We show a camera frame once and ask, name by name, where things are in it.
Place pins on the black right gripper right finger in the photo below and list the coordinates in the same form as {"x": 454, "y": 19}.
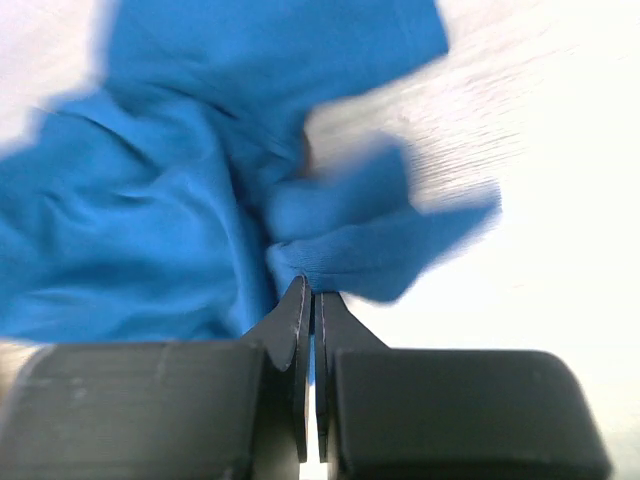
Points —
{"x": 391, "y": 413}

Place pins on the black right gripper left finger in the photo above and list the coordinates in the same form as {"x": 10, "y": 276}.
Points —
{"x": 226, "y": 409}

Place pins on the blue Mickey print t-shirt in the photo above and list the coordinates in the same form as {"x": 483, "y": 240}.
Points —
{"x": 170, "y": 203}

